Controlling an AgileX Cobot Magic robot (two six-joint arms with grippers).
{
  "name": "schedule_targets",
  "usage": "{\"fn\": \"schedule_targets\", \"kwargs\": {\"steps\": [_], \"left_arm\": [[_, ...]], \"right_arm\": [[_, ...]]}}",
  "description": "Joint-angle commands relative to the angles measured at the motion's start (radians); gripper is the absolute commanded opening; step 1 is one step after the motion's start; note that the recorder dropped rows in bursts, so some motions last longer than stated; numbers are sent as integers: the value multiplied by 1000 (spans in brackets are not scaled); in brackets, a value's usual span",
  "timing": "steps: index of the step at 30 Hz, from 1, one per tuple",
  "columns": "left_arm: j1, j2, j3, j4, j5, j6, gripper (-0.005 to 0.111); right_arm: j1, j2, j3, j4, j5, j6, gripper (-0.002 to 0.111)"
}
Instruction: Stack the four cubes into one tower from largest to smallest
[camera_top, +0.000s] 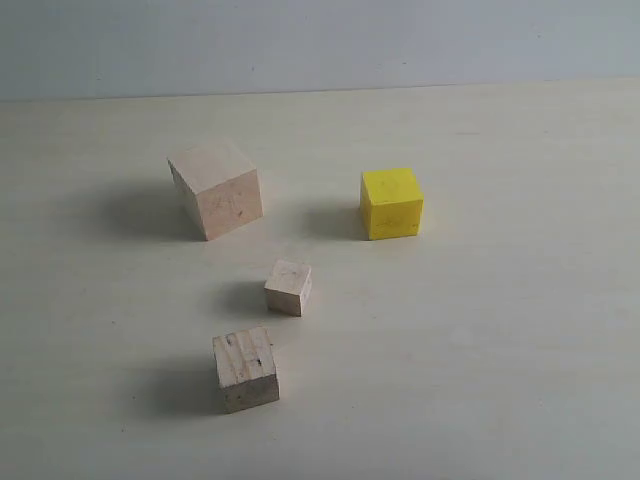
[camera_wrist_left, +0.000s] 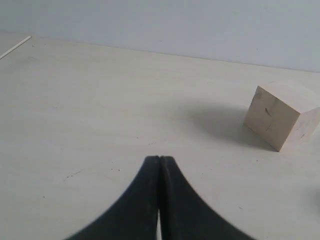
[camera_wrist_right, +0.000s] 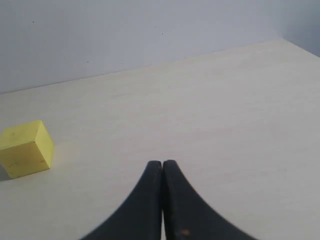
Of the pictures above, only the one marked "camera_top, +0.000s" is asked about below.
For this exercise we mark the medium striped wooden cube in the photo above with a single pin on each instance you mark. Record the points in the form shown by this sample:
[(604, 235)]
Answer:
[(246, 370)]

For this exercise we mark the yellow cube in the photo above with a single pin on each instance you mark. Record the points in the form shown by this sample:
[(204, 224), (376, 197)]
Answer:
[(391, 203)]

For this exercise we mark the small light wooden cube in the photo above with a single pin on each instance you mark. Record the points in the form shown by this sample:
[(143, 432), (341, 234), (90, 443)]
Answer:
[(288, 287)]

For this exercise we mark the large light wooden cube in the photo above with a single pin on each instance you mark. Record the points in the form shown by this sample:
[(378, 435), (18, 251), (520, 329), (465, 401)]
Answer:
[(218, 186)]

